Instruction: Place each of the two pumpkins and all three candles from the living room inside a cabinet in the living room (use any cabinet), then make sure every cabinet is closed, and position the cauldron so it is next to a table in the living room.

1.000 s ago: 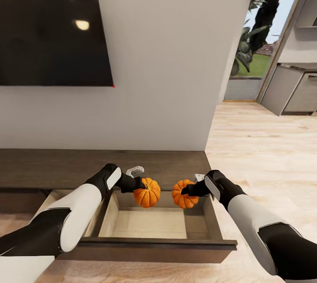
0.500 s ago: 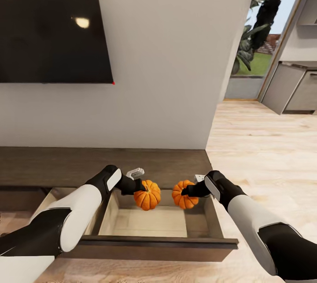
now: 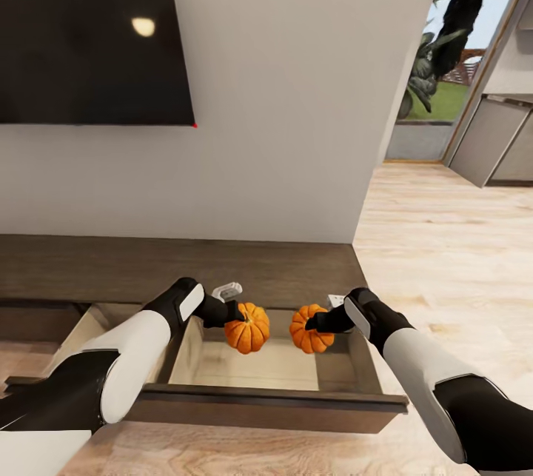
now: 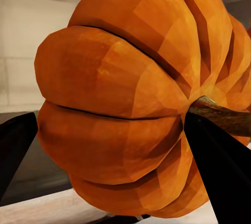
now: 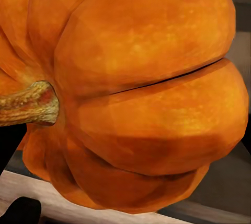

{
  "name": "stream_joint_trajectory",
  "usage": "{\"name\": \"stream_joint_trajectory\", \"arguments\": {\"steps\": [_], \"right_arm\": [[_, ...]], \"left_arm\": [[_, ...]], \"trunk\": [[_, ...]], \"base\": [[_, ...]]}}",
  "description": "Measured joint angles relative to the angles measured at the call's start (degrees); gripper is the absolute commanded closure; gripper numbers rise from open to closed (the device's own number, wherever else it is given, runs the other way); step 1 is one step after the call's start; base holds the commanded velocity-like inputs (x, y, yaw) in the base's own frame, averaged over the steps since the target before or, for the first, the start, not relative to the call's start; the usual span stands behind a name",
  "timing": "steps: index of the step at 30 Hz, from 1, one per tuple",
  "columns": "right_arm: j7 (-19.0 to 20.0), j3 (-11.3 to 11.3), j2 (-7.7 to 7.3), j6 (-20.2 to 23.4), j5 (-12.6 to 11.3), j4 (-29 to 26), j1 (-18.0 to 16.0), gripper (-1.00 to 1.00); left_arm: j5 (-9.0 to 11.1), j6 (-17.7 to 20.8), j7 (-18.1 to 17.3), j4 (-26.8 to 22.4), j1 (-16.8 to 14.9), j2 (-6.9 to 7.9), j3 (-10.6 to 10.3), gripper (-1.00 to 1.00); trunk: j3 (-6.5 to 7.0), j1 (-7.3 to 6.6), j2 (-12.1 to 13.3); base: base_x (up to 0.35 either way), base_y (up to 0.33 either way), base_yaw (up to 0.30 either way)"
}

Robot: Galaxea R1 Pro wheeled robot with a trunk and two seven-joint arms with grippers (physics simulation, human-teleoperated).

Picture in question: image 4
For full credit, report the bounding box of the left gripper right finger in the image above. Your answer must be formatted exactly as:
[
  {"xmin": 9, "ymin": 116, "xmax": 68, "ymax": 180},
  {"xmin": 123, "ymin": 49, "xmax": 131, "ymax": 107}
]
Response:
[{"xmin": 184, "ymin": 112, "xmax": 251, "ymax": 224}]

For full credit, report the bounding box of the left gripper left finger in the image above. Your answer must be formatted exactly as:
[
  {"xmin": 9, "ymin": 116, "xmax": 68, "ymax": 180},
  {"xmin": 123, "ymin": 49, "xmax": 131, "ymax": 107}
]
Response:
[{"xmin": 0, "ymin": 112, "xmax": 38, "ymax": 200}]

